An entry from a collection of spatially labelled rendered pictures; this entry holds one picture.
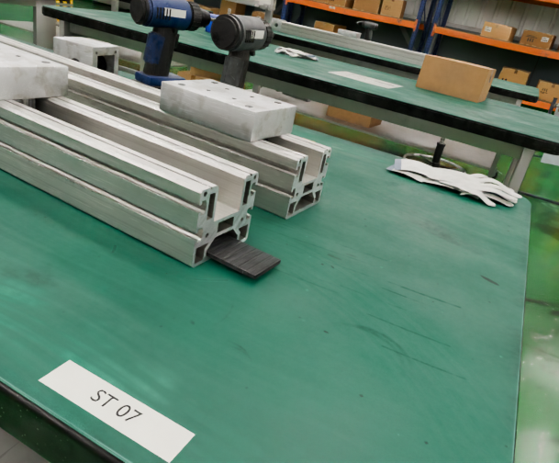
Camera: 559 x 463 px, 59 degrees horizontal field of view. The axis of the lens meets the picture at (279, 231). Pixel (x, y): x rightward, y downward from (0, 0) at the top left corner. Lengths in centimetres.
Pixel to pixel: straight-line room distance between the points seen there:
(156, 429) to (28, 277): 20
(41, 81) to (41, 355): 42
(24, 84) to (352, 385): 53
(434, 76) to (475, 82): 19
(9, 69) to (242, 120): 28
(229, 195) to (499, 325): 32
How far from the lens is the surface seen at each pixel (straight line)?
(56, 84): 74
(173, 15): 108
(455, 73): 253
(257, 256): 53
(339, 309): 49
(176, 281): 49
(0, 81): 70
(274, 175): 65
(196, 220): 48
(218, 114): 68
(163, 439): 34
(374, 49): 421
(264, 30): 98
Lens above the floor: 104
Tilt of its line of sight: 25 degrees down
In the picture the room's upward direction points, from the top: 12 degrees clockwise
